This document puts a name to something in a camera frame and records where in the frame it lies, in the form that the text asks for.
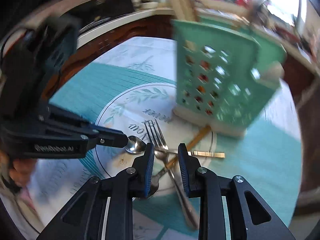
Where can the green plastic utensil holder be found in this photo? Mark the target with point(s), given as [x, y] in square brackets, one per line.
[225, 76]

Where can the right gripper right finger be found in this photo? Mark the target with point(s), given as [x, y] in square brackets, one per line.
[250, 217]

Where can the floral teal tablecloth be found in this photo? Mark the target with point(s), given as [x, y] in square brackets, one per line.
[135, 82]

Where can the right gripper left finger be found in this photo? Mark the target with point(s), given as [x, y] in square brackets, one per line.
[102, 209]

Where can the person's left hand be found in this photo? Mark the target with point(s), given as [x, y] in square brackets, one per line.
[16, 173]

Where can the steel fork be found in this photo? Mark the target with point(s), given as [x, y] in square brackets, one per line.
[156, 137]

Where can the large steel spoon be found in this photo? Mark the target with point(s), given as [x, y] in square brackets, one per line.
[155, 182]

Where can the wooden-handled utensil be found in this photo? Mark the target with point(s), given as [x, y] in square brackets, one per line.
[200, 135]

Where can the small steel spoon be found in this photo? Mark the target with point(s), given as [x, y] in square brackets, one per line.
[135, 145]

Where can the gold-handled knife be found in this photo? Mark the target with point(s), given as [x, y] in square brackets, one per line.
[198, 153]

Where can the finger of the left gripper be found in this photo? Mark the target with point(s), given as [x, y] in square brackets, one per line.
[106, 137]

